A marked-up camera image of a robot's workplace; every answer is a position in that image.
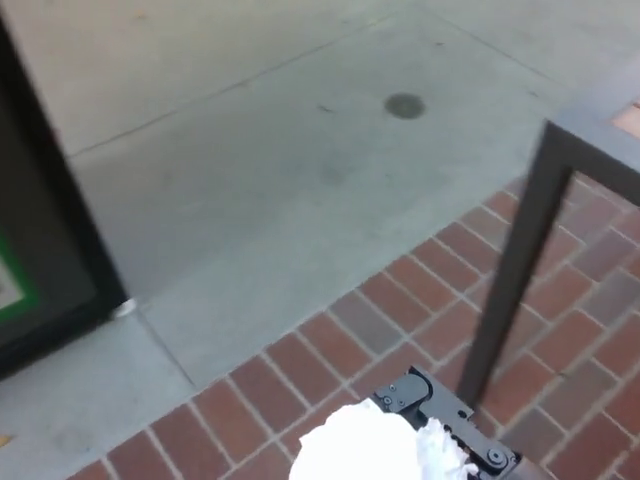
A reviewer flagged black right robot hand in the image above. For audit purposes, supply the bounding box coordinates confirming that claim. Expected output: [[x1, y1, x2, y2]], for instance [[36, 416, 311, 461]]
[[372, 366, 531, 480]]

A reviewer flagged white paper ball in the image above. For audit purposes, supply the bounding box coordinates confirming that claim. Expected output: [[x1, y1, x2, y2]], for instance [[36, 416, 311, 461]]
[[291, 401, 481, 480]]

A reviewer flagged green compost poster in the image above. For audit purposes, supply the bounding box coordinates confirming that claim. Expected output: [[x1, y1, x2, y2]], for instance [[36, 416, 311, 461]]
[[0, 233, 40, 327]]

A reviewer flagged wooden slat table dark frame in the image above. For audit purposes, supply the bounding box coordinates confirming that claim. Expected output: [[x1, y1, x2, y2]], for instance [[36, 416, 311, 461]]
[[457, 74, 640, 406]]

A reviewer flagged dark grey sorting trash bin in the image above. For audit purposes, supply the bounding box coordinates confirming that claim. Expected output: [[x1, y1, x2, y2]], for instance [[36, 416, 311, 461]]
[[0, 14, 129, 382]]

